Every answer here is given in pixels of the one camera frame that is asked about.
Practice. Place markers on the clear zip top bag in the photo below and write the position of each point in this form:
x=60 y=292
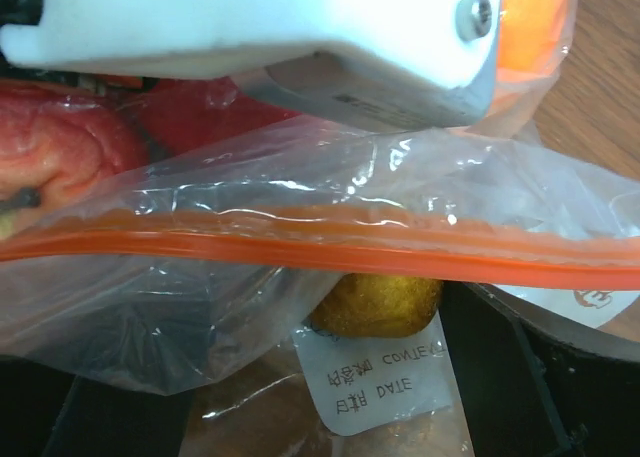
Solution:
x=198 y=271

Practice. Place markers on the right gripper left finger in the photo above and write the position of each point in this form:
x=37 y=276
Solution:
x=45 y=412

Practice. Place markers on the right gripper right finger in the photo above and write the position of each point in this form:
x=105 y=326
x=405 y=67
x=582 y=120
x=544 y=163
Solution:
x=533 y=383

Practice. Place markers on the brown fake kiwi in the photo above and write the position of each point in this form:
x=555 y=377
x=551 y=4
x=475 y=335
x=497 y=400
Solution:
x=378 y=306

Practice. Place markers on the red fake apple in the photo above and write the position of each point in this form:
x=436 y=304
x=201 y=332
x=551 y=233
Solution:
x=56 y=146

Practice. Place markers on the small red fake fruit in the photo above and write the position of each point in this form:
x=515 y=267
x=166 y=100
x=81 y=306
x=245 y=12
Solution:
x=185 y=115

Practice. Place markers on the orange fake fruit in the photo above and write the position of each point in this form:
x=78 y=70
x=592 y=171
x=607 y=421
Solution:
x=530 y=39

